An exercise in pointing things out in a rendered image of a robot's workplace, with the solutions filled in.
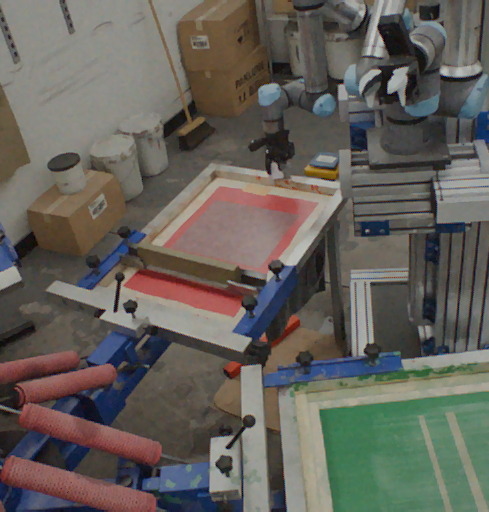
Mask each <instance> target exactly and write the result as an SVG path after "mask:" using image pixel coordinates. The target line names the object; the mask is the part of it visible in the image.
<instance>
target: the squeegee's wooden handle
mask: <svg viewBox="0 0 489 512"><path fill-rule="evenodd" d="M136 248H137V252H139V255H140V258H141V259H144V262H145V265H146V267H147V265H148V264H150V265H154V267H159V268H162V269H166V270H170V271H175V272H179V273H183V274H186V275H191V276H195V277H199V278H203V279H206V280H211V281H215V282H219V284H223V285H228V286H229V284H227V281H228V280H230V281H234V283H238V284H243V280H242V275H241V270H239V265H238V264H233V263H229V262H225V261H220V260H216V259H212V258H208V257H202V256H198V255H194V254H189V253H185V252H181V251H177V250H171V248H167V247H163V246H159V245H154V244H150V243H146V242H141V243H140V244H139V245H137V247H136ZM229 288H230V286H229Z"/></svg>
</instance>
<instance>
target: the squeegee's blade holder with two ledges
mask: <svg viewBox="0 0 489 512"><path fill-rule="evenodd" d="M146 268H147V270H150V271H154V272H159V273H162V274H166V275H170V276H175V277H178V278H182V279H186V280H191V281H194V282H198V284H202V285H206V286H210V287H214V288H218V289H222V290H226V291H228V289H229V286H228V285H223V284H219V282H215V281H211V280H206V279H203V278H199V277H195V276H191V275H186V274H183V273H179V272H175V271H170V270H166V269H162V268H159V267H154V265H150V264H148V265H147V267H146Z"/></svg>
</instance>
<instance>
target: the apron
mask: <svg viewBox="0 0 489 512"><path fill-rule="evenodd" d="M29 163H31V162H30V160H29V157H28V153H27V150H26V147H25V144H24V141H23V139H22V136H21V132H20V129H19V127H18V124H17V121H16V119H15V117H14V113H13V111H12V108H11V106H10V104H9V101H8V99H7V97H6V94H5V91H4V89H3V86H2V84H1V82H0V181H3V180H6V179H8V178H11V177H13V176H14V173H15V171H16V170H17V169H18V168H19V167H21V166H24V165H26V164H29Z"/></svg>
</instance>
